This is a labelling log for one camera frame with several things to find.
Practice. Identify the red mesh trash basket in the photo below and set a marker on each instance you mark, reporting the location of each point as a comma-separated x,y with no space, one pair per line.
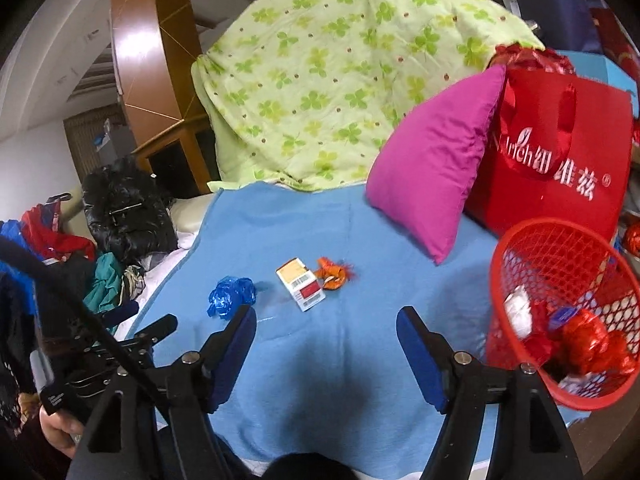
565,301

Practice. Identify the blue toothpaste box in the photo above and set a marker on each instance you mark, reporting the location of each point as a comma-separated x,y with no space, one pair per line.
560,317

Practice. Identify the white bed sheet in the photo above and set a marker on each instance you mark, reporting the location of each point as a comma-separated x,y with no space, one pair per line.
152,280

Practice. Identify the wooden pillar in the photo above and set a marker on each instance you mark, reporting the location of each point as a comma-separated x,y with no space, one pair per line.
154,44

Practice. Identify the teal garment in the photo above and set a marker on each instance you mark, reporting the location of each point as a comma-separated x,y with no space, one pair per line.
104,292

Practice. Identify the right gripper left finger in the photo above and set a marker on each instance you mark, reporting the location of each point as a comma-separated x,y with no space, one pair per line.
223,356

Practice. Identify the green clover quilt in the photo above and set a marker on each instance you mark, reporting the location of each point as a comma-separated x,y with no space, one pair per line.
305,93

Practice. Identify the red foil bag behind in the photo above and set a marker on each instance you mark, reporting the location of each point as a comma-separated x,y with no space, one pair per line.
528,58

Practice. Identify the red garment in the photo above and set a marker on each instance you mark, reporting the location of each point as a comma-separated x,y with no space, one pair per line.
41,229

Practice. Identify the orange white medicine box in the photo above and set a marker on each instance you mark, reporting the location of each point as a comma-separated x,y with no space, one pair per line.
301,283

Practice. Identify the orange wrapper trash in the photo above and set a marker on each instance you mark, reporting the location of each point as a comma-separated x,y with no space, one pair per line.
333,275

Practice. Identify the red shiny plastic bag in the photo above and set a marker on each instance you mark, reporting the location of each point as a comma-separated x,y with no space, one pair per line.
589,348

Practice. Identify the light blue shoe box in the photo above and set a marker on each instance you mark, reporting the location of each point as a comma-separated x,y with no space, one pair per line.
600,68

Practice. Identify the red paper gift bag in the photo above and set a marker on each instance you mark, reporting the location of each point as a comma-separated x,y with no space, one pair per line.
559,147

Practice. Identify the black puffer jacket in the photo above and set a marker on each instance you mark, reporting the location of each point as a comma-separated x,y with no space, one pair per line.
126,213

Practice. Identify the red fabric ribbon bow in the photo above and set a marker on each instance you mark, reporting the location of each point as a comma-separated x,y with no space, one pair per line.
506,349

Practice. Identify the white tissue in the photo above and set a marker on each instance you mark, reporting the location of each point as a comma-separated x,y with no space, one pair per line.
517,307

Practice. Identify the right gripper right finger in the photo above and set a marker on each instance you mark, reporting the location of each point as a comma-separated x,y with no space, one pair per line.
431,359

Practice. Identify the blue blanket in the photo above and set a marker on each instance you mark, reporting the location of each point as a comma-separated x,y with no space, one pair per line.
333,379

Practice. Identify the person's left hand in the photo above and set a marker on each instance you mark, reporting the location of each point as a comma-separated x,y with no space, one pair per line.
61,430

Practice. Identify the blue plastic bag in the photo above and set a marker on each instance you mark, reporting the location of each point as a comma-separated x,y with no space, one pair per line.
229,295

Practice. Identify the navy bag orange handles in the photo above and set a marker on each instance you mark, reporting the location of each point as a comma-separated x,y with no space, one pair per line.
561,24

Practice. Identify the magenta pillow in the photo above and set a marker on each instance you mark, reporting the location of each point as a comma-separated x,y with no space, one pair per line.
427,167

